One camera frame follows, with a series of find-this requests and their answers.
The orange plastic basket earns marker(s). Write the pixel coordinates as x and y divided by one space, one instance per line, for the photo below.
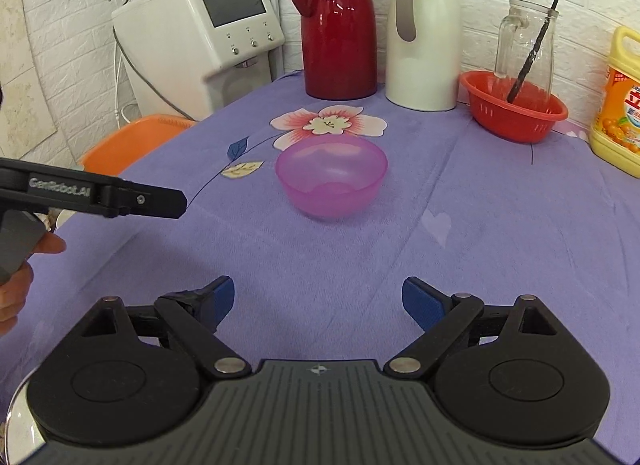
130 145

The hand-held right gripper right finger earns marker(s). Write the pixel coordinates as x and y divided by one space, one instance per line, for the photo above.
425 302

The glass pitcher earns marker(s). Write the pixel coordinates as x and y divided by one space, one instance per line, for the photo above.
537 40

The red thermos jug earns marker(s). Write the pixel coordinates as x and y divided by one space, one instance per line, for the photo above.
340 30

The purple floral tablecloth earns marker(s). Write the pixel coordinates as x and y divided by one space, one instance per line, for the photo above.
450 225

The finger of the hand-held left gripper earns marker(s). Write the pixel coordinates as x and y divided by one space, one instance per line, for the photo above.
155 200

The person's left hand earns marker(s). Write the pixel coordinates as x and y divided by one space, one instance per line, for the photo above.
12 290

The red plastic basket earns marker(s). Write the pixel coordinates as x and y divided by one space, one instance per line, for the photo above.
510 115

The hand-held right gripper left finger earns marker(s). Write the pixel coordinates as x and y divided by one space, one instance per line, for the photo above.
220 297

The purple plastic bowl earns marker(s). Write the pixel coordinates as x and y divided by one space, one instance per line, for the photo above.
330 180

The white blue-rimmed plate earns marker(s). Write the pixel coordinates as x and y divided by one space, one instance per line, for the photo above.
22 420

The white water dispenser with screen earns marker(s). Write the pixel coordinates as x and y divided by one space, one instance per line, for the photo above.
170 55

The white thermos jug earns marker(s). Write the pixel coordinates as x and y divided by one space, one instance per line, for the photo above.
425 55

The black stirring stick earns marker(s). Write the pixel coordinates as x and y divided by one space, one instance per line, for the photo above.
530 55

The yellow detergent bottle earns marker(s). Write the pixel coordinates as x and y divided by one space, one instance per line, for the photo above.
617 110

